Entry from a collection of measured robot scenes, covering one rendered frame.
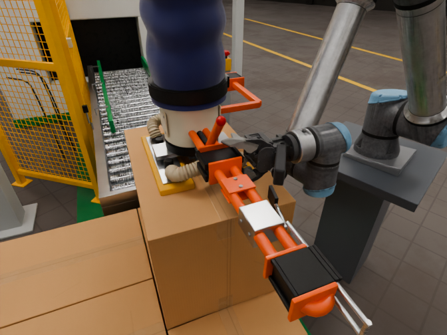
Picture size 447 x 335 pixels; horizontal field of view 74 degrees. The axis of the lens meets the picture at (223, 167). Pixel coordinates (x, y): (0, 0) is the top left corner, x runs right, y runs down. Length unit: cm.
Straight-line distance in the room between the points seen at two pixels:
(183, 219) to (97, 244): 63
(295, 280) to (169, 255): 40
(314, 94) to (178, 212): 53
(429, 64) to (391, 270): 130
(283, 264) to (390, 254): 171
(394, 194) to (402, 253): 94
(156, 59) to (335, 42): 50
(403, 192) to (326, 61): 63
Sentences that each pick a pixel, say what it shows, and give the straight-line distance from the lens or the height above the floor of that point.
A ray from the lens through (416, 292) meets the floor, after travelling 204.
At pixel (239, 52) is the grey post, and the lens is 450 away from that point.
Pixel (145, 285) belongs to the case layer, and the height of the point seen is 54.
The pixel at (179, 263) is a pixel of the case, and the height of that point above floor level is 83.
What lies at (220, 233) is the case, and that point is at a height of 90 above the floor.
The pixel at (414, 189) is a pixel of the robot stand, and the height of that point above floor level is 75.
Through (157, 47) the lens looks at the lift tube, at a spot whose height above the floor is 131.
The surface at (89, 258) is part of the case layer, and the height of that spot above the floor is 54.
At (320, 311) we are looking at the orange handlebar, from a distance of 47.
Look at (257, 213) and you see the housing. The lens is 56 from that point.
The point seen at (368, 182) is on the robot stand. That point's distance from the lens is 132.
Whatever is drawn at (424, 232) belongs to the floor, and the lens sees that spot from 241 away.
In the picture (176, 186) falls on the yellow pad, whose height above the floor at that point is 96.
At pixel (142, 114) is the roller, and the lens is 238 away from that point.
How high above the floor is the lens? 147
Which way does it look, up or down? 34 degrees down
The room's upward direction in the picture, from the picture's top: straight up
